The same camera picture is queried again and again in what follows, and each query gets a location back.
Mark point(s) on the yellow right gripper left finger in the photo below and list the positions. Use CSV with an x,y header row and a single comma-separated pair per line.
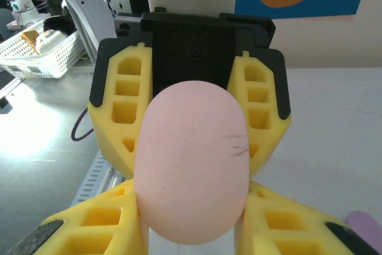
x,y
89,228

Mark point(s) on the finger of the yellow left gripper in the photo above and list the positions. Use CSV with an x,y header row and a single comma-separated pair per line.
x,y
104,129
274,129

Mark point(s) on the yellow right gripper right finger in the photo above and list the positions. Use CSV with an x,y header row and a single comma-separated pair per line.
x,y
292,228

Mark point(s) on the purple earbud charging case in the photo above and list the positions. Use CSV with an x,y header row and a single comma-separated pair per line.
x,y
362,225

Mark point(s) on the peach earbud charging case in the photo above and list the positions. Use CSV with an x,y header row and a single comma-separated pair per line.
x,y
191,159

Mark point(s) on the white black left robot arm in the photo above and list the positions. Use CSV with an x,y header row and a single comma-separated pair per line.
x,y
86,1

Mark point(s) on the white perforated plastic basket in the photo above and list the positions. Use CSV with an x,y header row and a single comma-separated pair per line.
x,y
50,64

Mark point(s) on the white bottle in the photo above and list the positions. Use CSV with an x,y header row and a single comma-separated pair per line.
x,y
49,41

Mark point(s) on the black object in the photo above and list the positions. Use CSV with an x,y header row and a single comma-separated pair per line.
x,y
58,23

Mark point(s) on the yellow box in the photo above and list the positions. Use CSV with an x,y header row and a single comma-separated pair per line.
x,y
30,38

